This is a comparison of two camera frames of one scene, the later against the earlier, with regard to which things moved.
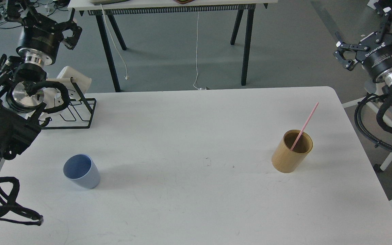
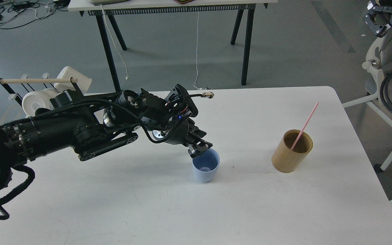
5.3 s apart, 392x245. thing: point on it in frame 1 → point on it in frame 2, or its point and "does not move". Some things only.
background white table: [113, 8] does not move
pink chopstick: [307, 121] does not move
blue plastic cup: [81, 169] → [205, 166]
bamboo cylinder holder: [285, 160] does not move
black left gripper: [40, 39] → [182, 132]
